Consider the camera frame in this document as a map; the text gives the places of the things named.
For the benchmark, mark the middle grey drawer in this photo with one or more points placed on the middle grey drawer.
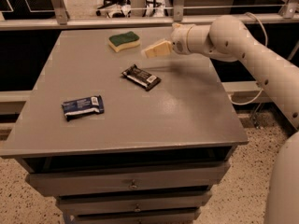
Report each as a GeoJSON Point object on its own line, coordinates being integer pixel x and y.
{"type": "Point", "coordinates": [135, 202]}

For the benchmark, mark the black rxbar wrapper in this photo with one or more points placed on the black rxbar wrapper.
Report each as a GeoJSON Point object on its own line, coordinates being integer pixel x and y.
{"type": "Point", "coordinates": [141, 77]}

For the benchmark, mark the grey metal railing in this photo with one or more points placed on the grey metal railing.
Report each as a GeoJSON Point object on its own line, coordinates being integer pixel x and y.
{"type": "Point", "coordinates": [80, 14]}

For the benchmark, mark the black office chair base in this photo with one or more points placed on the black office chair base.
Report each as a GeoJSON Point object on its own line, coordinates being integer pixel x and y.
{"type": "Point", "coordinates": [114, 9]}

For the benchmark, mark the bottom grey drawer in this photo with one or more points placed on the bottom grey drawer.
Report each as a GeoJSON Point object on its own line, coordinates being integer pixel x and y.
{"type": "Point", "coordinates": [143, 217]}

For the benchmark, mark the green and yellow sponge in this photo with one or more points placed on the green and yellow sponge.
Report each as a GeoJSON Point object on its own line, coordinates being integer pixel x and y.
{"type": "Point", "coordinates": [124, 41]}

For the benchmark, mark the grey drawer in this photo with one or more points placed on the grey drawer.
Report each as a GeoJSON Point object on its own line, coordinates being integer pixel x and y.
{"type": "Point", "coordinates": [128, 179]}
{"type": "Point", "coordinates": [143, 217]}
{"type": "Point", "coordinates": [135, 202]}

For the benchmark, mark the blue rxbar blueberry wrapper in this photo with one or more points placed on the blue rxbar blueberry wrapper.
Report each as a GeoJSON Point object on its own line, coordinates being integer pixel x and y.
{"type": "Point", "coordinates": [84, 106]}

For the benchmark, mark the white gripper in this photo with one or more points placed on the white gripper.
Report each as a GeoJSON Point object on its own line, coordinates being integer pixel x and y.
{"type": "Point", "coordinates": [179, 40]}

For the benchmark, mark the grey drawer cabinet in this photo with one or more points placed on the grey drawer cabinet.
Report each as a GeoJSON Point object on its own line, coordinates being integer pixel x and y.
{"type": "Point", "coordinates": [186, 118]}

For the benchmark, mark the top grey drawer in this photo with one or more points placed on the top grey drawer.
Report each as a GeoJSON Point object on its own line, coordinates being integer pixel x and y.
{"type": "Point", "coordinates": [128, 179]}

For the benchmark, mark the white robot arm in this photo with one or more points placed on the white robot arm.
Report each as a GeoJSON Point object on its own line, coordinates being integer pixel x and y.
{"type": "Point", "coordinates": [228, 39]}

